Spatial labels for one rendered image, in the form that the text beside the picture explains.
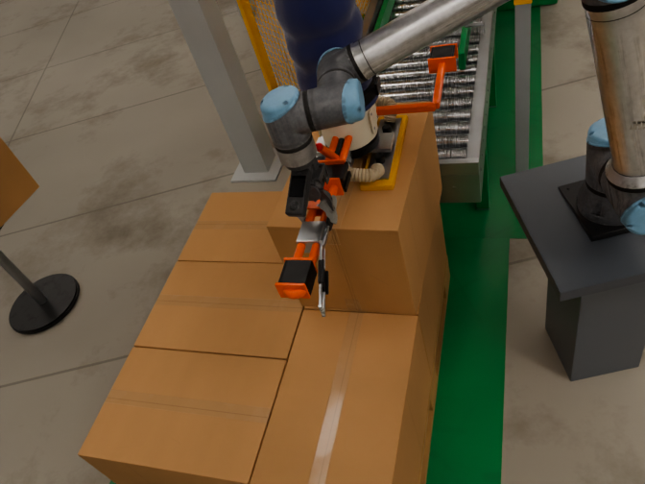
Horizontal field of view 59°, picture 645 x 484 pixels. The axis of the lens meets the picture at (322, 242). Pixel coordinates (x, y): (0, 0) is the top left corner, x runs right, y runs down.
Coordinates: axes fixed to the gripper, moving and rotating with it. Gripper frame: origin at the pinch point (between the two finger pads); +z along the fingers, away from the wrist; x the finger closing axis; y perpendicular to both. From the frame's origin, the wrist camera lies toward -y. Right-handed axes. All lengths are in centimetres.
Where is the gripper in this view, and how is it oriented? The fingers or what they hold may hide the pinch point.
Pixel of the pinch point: (318, 222)
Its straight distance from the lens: 146.3
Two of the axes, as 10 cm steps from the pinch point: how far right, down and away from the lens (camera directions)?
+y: 2.4, -7.4, 6.3
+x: -9.4, -0.1, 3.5
